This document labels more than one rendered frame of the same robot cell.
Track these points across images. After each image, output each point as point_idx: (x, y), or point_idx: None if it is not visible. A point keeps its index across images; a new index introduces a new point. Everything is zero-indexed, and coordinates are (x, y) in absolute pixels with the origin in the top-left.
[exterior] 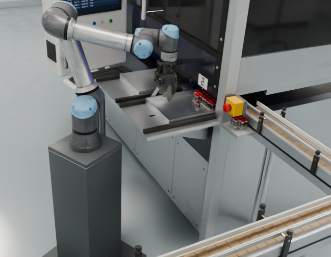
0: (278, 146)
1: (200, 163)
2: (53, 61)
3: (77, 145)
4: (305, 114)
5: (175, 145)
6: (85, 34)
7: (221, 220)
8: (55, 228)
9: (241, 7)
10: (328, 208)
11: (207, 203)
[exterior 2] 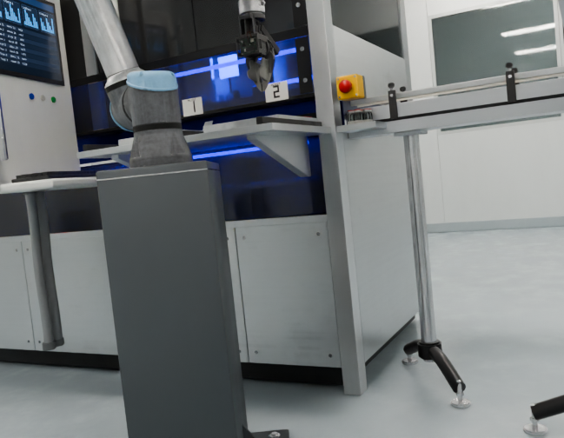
0: (437, 109)
1: (308, 229)
2: None
3: (161, 149)
4: (390, 148)
5: (236, 247)
6: None
7: (365, 324)
8: (123, 399)
9: None
10: None
11: (344, 290)
